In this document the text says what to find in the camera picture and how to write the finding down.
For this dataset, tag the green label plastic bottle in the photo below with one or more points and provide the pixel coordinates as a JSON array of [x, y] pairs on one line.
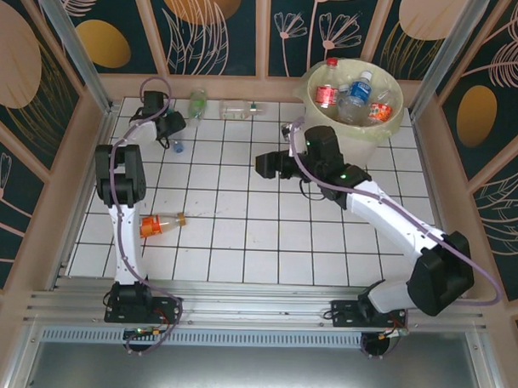
[[197, 106]]

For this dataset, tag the blue label water bottle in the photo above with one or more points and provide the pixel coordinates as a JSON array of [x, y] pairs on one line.
[[178, 146]]

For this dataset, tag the orange label brown cap bottle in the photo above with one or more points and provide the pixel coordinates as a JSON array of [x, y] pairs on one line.
[[162, 224]]

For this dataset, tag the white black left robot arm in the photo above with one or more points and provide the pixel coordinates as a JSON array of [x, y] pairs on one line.
[[125, 240]]

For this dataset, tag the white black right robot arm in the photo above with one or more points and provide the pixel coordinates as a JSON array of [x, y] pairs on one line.
[[390, 215]]

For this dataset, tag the cream plastic waste bin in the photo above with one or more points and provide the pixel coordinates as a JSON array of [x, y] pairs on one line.
[[360, 148]]

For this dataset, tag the cream trash bin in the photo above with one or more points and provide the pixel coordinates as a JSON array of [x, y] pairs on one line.
[[386, 129]]

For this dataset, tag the clear bottle green cap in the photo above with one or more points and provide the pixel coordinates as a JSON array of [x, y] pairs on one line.
[[238, 109]]

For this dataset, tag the grey metal sheet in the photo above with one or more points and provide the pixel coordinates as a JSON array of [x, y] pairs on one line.
[[257, 372]]

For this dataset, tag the aluminium side rail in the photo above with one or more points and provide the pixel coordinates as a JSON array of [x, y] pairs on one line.
[[96, 163], [426, 166]]

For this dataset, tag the aluminium corner post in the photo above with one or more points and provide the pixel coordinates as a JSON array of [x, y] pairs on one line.
[[76, 55], [442, 60]]

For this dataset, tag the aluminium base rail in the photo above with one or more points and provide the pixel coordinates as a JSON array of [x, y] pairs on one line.
[[259, 302]]

